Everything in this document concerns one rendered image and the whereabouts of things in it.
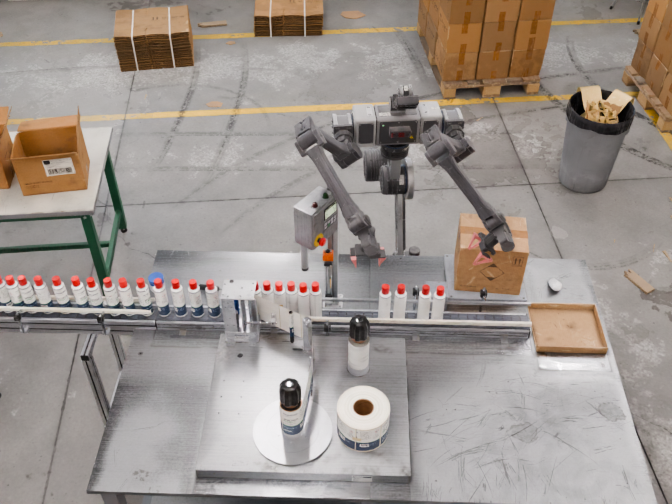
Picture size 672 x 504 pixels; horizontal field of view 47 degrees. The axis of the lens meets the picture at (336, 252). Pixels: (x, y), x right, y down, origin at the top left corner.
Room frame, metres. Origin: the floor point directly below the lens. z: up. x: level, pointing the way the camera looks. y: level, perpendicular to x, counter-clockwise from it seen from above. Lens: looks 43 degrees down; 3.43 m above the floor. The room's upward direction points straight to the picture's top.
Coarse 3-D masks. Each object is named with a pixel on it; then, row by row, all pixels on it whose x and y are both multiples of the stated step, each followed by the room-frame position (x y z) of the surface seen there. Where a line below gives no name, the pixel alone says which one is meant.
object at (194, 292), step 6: (192, 282) 2.33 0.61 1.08; (192, 288) 2.32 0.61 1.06; (198, 288) 2.33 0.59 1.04; (192, 294) 2.31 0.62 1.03; (198, 294) 2.32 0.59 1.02; (192, 300) 2.31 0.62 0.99; (198, 300) 2.32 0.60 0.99; (192, 306) 2.31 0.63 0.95; (198, 306) 2.31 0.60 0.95; (192, 312) 2.32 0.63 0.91; (198, 312) 2.31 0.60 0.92
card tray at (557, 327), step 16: (544, 304) 2.41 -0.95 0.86; (560, 304) 2.41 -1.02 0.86; (576, 304) 2.41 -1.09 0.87; (592, 304) 2.40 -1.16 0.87; (544, 320) 2.34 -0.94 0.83; (560, 320) 2.34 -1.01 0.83; (576, 320) 2.34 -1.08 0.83; (592, 320) 2.34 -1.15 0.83; (544, 336) 2.24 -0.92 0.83; (560, 336) 2.24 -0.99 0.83; (576, 336) 2.24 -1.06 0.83; (592, 336) 2.24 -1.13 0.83; (560, 352) 2.15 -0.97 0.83; (576, 352) 2.15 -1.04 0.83; (592, 352) 2.15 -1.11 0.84
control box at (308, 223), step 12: (312, 192) 2.45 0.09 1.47; (324, 192) 2.45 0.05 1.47; (300, 204) 2.38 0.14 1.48; (324, 204) 2.38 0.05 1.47; (300, 216) 2.34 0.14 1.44; (312, 216) 2.31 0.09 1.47; (300, 228) 2.34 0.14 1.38; (312, 228) 2.31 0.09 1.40; (336, 228) 2.43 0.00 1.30; (300, 240) 2.35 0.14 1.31; (312, 240) 2.31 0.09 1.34
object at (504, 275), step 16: (464, 224) 2.67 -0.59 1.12; (480, 224) 2.67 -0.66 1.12; (512, 224) 2.67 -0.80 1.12; (464, 240) 2.56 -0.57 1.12; (464, 256) 2.51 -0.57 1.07; (496, 256) 2.49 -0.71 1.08; (512, 256) 2.48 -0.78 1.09; (464, 272) 2.51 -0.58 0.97; (480, 272) 2.50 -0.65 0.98; (496, 272) 2.49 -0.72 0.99; (512, 272) 2.48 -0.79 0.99; (464, 288) 2.51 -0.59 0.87; (480, 288) 2.50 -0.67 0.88; (496, 288) 2.49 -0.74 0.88; (512, 288) 2.48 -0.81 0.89
